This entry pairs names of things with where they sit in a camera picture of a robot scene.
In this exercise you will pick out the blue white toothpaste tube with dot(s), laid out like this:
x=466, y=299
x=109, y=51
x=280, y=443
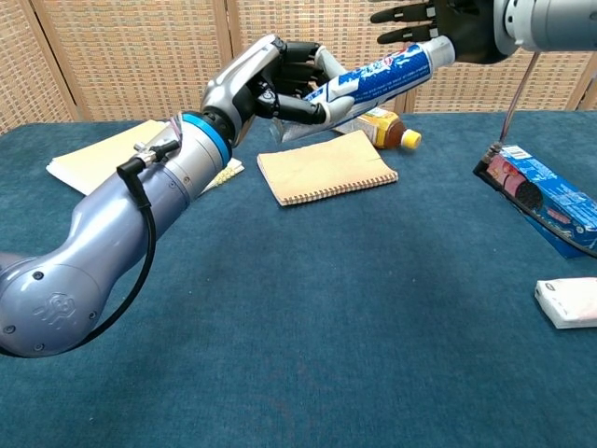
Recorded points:
x=387, y=77

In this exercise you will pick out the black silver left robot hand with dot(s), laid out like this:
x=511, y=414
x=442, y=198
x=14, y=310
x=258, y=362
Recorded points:
x=233, y=79

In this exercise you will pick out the yellow spiral notebook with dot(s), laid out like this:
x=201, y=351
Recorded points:
x=107, y=154

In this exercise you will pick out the woven wooden folding screen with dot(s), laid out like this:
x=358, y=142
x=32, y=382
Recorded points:
x=140, y=56

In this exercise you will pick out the tan spiral notebook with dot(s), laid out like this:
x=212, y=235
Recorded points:
x=326, y=168

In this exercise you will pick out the pink white tissue pack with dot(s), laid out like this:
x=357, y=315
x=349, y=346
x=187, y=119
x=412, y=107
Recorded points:
x=569, y=303

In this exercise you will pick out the teal table cloth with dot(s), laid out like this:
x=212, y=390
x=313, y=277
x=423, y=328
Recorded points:
x=298, y=350

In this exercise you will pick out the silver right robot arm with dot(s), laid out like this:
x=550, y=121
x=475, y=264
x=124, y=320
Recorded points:
x=550, y=23

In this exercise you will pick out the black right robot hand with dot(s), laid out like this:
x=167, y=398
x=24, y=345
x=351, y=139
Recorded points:
x=471, y=28

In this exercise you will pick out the yellow tea bottle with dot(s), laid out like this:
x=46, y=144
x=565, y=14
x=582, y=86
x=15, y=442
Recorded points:
x=387, y=130

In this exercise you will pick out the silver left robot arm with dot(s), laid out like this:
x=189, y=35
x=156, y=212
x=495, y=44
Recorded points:
x=93, y=233

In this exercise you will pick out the blue cookie box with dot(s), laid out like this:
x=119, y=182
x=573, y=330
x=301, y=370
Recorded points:
x=559, y=196

